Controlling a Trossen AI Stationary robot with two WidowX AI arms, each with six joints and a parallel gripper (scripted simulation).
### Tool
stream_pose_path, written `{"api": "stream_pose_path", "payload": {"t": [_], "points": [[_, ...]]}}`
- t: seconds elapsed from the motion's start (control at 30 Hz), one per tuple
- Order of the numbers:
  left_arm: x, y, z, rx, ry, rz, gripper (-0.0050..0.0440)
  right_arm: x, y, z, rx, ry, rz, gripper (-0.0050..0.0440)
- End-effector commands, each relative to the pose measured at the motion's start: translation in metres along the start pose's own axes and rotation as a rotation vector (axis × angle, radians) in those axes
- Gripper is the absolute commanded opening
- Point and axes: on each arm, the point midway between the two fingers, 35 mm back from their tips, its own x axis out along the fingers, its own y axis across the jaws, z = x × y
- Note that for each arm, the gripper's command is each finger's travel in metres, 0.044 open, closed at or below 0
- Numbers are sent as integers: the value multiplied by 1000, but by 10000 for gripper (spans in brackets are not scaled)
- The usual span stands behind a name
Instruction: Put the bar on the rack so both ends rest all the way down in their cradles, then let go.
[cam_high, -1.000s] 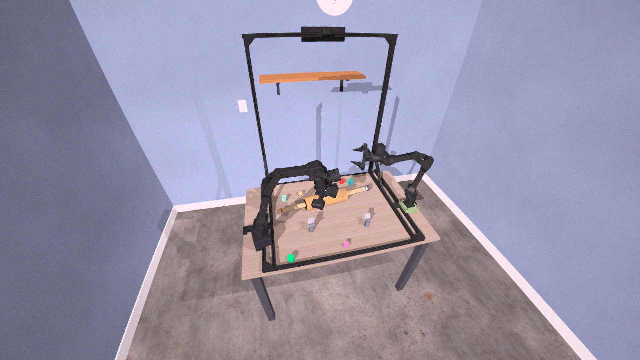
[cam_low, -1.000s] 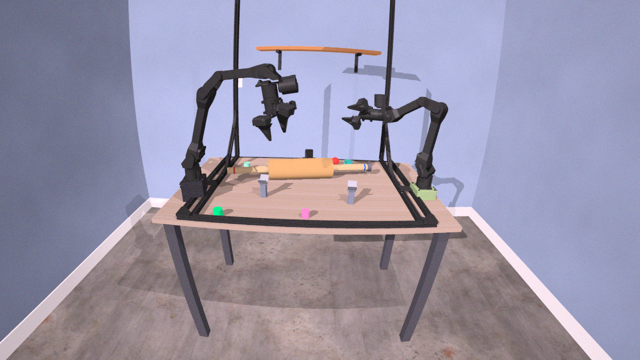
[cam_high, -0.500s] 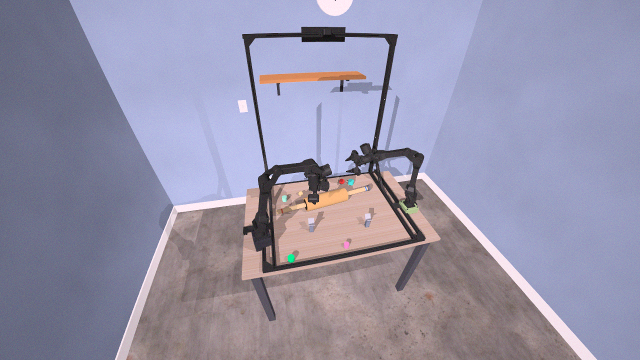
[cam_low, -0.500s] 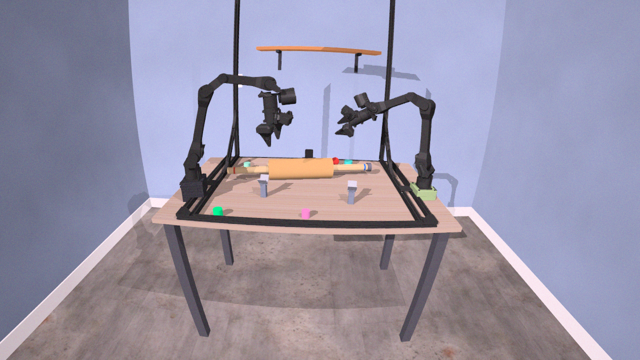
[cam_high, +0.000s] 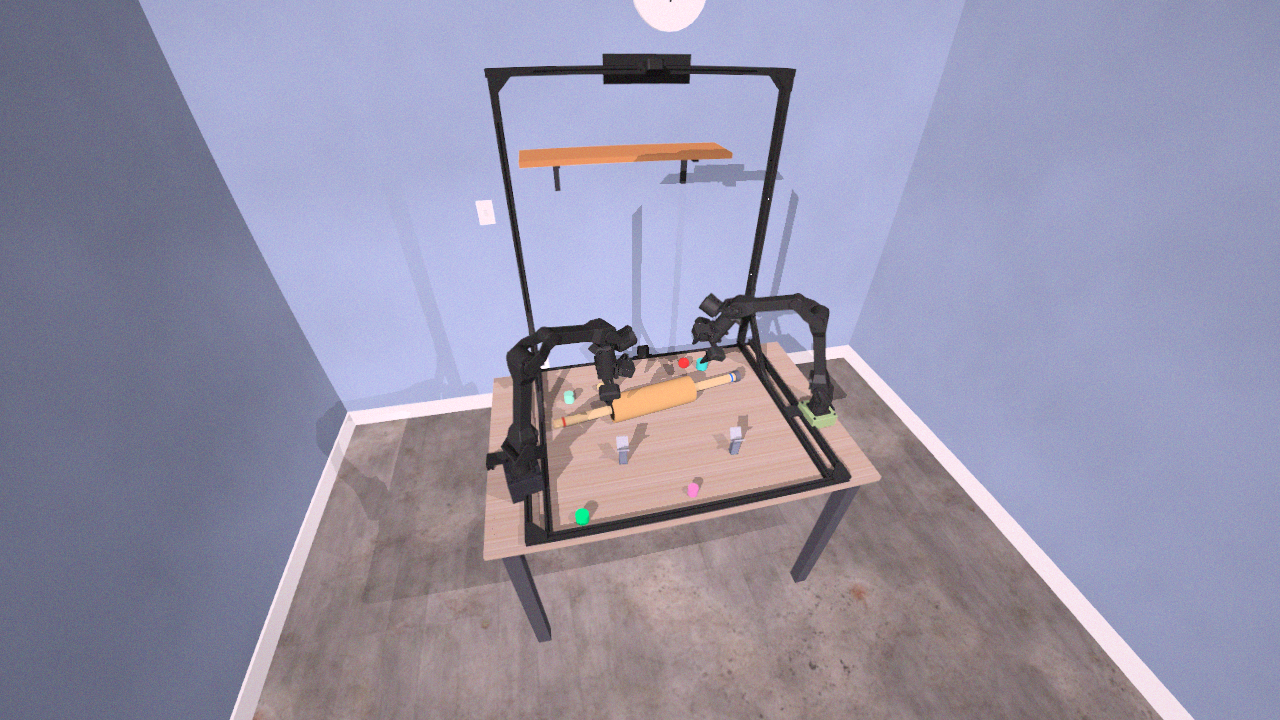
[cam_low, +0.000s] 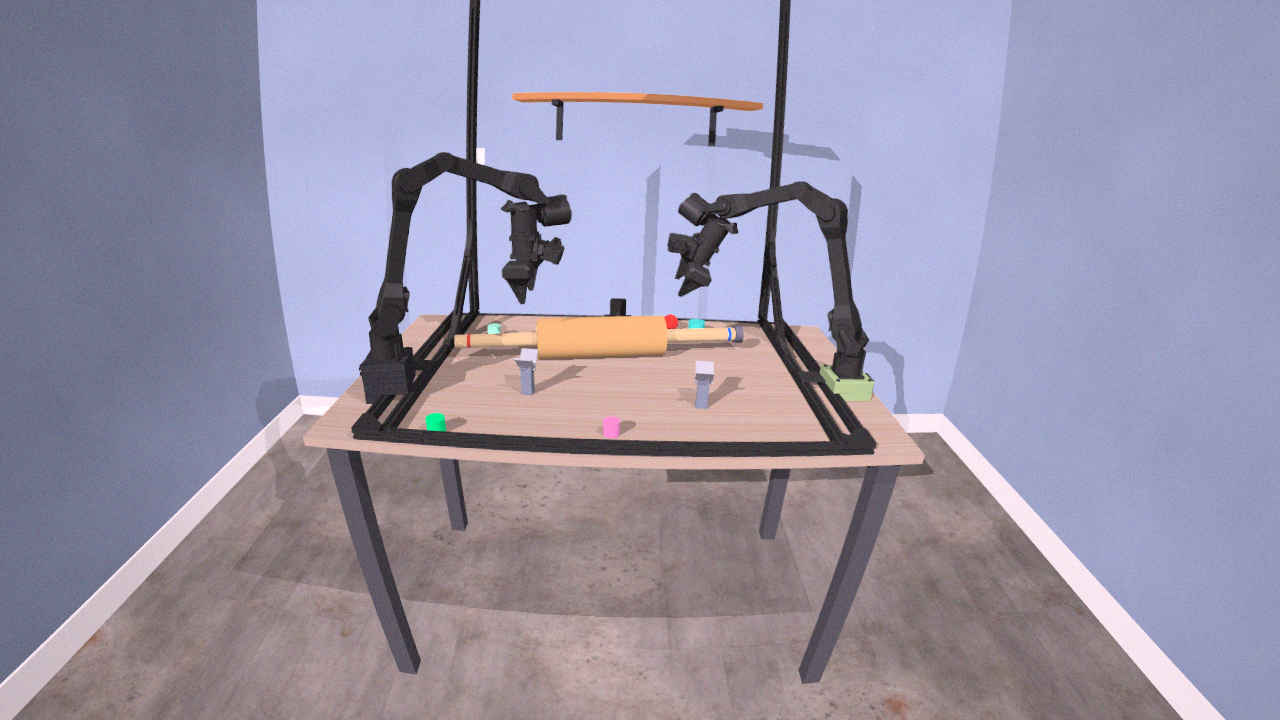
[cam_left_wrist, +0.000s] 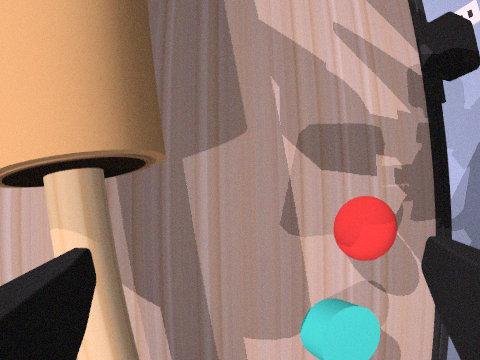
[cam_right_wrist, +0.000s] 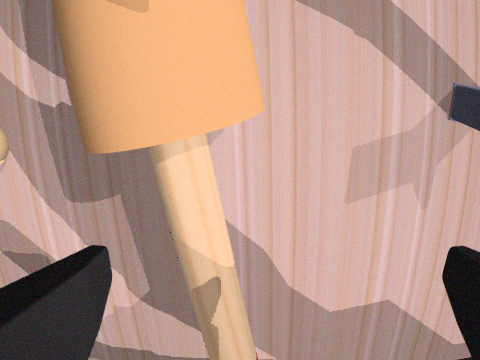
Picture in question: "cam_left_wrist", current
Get red ball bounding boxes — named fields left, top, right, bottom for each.
left=333, top=196, right=397, bottom=261

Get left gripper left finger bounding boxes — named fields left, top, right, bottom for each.
left=0, top=248, right=96, bottom=360

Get turquoise cylinder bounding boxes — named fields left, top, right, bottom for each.
left=300, top=298, right=380, bottom=360

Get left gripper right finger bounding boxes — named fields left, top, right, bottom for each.
left=421, top=236, right=480, bottom=360

